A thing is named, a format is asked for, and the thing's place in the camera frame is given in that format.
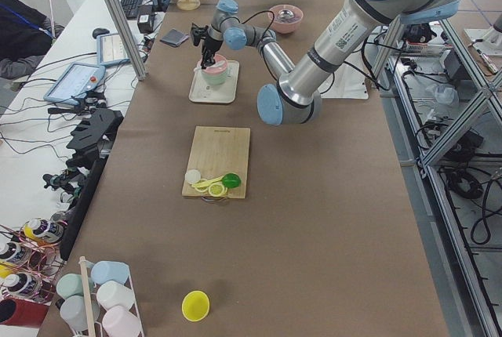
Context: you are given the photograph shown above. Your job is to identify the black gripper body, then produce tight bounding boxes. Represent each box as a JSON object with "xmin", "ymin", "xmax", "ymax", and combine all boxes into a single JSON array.
[{"xmin": 190, "ymin": 23, "xmax": 223, "ymax": 55}]

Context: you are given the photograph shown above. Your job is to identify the pink cup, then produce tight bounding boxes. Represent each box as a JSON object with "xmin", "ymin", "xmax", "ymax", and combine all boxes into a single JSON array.
[{"xmin": 102, "ymin": 306, "xmax": 141, "ymax": 337}]

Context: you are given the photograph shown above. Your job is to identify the grey cup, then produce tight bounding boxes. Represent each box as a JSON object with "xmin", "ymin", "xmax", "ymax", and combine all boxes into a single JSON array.
[{"xmin": 60, "ymin": 295, "xmax": 88, "ymax": 332}]

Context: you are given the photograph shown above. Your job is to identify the white steamed bun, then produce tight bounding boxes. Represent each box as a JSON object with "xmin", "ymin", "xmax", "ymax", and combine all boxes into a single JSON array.
[{"xmin": 184, "ymin": 168, "xmax": 202, "ymax": 185}]

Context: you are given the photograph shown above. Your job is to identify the white cup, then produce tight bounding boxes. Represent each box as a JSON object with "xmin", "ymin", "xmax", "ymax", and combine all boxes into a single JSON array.
[{"xmin": 96, "ymin": 281, "xmax": 135, "ymax": 310}]

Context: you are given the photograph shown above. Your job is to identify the small pink bowl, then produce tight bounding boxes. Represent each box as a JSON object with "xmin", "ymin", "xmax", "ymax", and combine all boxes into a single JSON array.
[{"xmin": 198, "ymin": 53, "xmax": 228, "ymax": 76}]

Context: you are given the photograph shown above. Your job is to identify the metal tongs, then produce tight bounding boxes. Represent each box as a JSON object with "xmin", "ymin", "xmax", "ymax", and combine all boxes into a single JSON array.
[{"xmin": 201, "ymin": 196, "xmax": 229, "ymax": 205}]

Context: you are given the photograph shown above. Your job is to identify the white wire cup rack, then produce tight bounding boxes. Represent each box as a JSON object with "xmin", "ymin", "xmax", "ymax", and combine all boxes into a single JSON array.
[{"xmin": 56, "ymin": 259, "xmax": 145, "ymax": 336}]

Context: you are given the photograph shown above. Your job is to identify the yellow plastic knife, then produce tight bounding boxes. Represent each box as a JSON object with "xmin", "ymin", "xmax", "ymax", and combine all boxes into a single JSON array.
[{"xmin": 191, "ymin": 176, "xmax": 223, "ymax": 193}]

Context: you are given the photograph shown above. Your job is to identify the cream rabbit tray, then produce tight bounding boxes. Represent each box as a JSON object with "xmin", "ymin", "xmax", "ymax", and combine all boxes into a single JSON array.
[{"xmin": 188, "ymin": 60, "xmax": 240, "ymax": 104}]

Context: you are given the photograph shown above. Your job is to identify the blue teach pendant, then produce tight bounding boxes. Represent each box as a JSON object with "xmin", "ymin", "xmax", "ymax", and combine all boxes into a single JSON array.
[
  {"xmin": 96, "ymin": 33, "xmax": 129, "ymax": 67},
  {"xmin": 43, "ymin": 62, "xmax": 106, "ymax": 106}
]

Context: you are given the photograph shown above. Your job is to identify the light blue cup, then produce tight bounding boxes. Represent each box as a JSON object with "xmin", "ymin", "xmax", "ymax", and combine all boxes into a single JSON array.
[{"xmin": 91, "ymin": 261, "xmax": 130, "ymax": 285}]

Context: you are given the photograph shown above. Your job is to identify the tea bottle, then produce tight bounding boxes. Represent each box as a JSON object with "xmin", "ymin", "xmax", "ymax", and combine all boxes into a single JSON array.
[
  {"xmin": 24, "ymin": 219, "xmax": 64, "ymax": 244},
  {"xmin": 0, "ymin": 241, "xmax": 32, "ymax": 267},
  {"xmin": 3, "ymin": 273, "xmax": 42, "ymax": 299}
]

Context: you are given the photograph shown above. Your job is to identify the bamboo cutting board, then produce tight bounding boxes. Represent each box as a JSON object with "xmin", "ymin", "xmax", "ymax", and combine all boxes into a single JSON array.
[{"xmin": 187, "ymin": 125, "xmax": 251, "ymax": 199}]

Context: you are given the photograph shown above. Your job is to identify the grey folded cloth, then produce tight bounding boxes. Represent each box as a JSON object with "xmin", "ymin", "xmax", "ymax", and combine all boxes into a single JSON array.
[{"xmin": 160, "ymin": 28, "xmax": 189, "ymax": 48}]

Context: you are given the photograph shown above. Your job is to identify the green lime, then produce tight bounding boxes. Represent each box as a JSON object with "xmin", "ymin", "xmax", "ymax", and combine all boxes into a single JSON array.
[{"xmin": 221, "ymin": 172, "xmax": 242, "ymax": 189}]

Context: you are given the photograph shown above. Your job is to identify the lemon slice near lime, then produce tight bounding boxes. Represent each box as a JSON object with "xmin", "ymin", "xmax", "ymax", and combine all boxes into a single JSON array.
[{"xmin": 207, "ymin": 182, "xmax": 227, "ymax": 197}]

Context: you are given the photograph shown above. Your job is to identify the aluminium frame post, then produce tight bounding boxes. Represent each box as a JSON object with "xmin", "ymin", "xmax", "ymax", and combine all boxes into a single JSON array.
[{"xmin": 104, "ymin": 0, "xmax": 147, "ymax": 82}]

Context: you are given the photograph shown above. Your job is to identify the copper wire bottle rack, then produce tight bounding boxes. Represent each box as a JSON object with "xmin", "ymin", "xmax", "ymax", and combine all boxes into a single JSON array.
[{"xmin": 1, "ymin": 219, "xmax": 67, "ymax": 304}]

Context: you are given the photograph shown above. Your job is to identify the lemon slice near bun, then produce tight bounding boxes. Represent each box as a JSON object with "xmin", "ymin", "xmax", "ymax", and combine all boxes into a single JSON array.
[{"xmin": 191, "ymin": 179, "xmax": 209, "ymax": 194}]

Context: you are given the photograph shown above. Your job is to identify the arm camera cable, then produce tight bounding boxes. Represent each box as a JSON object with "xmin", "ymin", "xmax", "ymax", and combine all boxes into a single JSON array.
[{"xmin": 238, "ymin": 9, "xmax": 278, "ymax": 44}]

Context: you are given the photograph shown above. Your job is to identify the pale green cup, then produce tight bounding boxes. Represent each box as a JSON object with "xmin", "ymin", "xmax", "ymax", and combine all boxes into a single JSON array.
[{"xmin": 56, "ymin": 274, "xmax": 84, "ymax": 299}]

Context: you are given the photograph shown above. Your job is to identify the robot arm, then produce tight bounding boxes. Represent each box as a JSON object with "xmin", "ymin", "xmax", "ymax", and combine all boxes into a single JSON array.
[{"xmin": 191, "ymin": 0, "xmax": 460, "ymax": 125}]

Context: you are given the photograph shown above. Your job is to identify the green bowl stack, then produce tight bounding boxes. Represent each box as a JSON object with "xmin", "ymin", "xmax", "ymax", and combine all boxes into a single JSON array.
[{"xmin": 202, "ymin": 71, "xmax": 229, "ymax": 86}]

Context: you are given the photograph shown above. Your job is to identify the large pink ice bowl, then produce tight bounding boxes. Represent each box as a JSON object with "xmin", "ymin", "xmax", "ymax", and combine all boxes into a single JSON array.
[{"xmin": 268, "ymin": 4, "xmax": 304, "ymax": 34}]

